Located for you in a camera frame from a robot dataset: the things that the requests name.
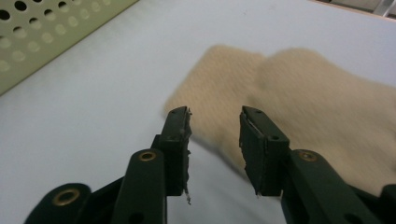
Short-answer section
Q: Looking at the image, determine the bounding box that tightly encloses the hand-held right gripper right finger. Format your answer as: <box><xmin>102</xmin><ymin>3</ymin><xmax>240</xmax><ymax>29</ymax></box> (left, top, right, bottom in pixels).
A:
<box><xmin>238</xmin><ymin>105</ymin><xmax>375</xmax><ymax>224</ymax></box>

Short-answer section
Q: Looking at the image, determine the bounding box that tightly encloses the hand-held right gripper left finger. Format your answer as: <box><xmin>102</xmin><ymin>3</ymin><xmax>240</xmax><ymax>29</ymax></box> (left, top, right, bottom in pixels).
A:
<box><xmin>110</xmin><ymin>105</ymin><xmax>192</xmax><ymax>224</ymax></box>

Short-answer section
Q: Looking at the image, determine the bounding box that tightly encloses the beige knitted glove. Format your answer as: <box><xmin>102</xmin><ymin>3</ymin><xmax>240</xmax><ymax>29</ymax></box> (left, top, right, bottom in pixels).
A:
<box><xmin>163</xmin><ymin>44</ymin><xmax>396</xmax><ymax>198</ymax></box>

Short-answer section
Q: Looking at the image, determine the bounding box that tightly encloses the yellow-green perforated plastic basket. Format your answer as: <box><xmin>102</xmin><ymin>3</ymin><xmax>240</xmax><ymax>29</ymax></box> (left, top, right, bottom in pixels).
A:
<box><xmin>0</xmin><ymin>0</ymin><xmax>139</xmax><ymax>96</ymax></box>

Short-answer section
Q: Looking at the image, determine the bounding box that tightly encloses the light grey foam mat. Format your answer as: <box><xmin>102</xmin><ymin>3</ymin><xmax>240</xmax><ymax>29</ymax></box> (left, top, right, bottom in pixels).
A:
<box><xmin>0</xmin><ymin>0</ymin><xmax>396</xmax><ymax>224</ymax></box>

